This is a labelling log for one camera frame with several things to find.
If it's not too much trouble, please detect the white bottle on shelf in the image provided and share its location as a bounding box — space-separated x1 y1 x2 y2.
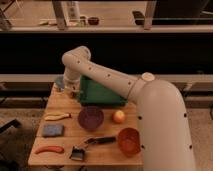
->
66 1 80 26

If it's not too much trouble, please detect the small jar on shelf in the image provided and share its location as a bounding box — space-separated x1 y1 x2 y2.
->
79 16 86 27

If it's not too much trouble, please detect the orange red bowl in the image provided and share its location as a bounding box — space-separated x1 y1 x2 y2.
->
117 128 141 157

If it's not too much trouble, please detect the blue sponge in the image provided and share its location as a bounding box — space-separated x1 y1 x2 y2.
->
42 124 64 137

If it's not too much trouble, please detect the pale object on shelf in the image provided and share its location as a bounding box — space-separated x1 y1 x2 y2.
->
38 20 57 26

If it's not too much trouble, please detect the yellow banana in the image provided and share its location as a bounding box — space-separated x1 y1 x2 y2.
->
44 113 71 121

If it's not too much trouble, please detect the purple bowl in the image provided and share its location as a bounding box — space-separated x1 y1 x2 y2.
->
78 106 104 131

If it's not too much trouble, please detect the green plastic tray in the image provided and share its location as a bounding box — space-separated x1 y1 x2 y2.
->
78 76 127 106

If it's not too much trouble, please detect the yellow red apple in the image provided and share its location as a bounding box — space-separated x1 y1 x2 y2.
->
112 110 125 124

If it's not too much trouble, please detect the dark red bowl on shelf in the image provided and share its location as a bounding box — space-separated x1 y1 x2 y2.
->
88 17 99 26

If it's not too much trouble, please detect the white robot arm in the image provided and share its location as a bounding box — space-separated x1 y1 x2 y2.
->
62 46 196 171

